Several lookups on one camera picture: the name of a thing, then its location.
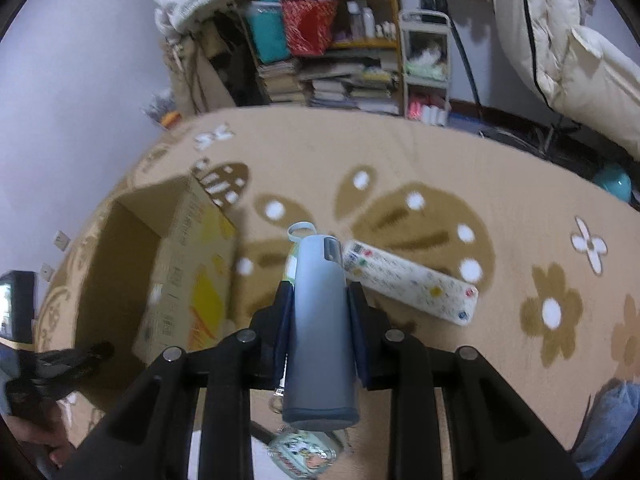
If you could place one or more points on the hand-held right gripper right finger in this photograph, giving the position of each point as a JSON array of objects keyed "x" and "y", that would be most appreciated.
[{"x": 361, "y": 345}]

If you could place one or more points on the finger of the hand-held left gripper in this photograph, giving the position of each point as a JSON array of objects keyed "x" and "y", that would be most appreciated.
[{"x": 75, "y": 360}]

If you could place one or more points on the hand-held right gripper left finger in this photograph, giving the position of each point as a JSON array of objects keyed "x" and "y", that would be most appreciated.
[{"x": 282, "y": 330}]

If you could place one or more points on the light blue thermos bottle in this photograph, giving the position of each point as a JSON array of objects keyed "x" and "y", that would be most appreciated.
[{"x": 320, "y": 335}]

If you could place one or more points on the white remote control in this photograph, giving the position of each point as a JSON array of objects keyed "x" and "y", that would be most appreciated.
[{"x": 415, "y": 282}]

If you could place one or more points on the cardboard box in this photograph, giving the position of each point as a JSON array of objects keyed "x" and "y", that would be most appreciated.
[{"x": 200, "y": 260}]

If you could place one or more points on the cartoon acrylic charm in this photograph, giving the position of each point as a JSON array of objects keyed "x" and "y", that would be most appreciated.
[{"x": 305, "y": 457}]

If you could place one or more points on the person's left hand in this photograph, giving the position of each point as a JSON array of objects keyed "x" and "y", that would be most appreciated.
[{"x": 40, "y": 435}]

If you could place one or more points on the tan flower print blanket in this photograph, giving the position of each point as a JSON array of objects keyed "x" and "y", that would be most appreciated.
[{"x": 450, "y": 160}]

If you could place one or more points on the small plush toy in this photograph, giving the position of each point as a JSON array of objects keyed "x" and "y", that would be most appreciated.
[{"x": 167, "y": 117}]

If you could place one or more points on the stack of books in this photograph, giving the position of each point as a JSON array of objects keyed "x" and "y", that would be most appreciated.
[{"x": 330, "y": 90}]

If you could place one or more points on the person's blue jeans leg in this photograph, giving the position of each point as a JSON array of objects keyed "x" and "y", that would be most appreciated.
[{"x": 605, "y": 425}]

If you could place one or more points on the beige hanging pants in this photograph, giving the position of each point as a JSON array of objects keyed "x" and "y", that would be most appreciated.
[{"x": 200, "y": 75}]

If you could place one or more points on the white trolley cart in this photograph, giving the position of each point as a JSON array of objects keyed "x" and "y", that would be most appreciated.
[{"x": 424, "y": 76}]

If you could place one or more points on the office chair base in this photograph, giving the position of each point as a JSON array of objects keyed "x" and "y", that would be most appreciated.
[{"x": 550, "y": 135}]

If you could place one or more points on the teal bag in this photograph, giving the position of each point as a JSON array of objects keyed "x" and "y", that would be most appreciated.
[{"x": 270, "y": 30}]

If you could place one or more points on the teal helmet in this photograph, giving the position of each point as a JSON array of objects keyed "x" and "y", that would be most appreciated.
[{"x": 615, "y": 182}]

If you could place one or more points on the red gift bag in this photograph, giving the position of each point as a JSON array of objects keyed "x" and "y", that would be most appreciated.
[{"x": 310, "y": 27}]

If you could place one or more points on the wooden shelf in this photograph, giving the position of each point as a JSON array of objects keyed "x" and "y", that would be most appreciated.
[{"x": 395, "y": 35}]

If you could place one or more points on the cream padded coat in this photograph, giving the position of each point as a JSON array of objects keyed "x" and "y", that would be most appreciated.
[{"x": 590, "y": 70}]

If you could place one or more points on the wall socket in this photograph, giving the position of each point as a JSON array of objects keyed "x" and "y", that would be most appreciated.
[
  {"x": 61, "y": 240},
  {"x": 47, "y": 272}
]

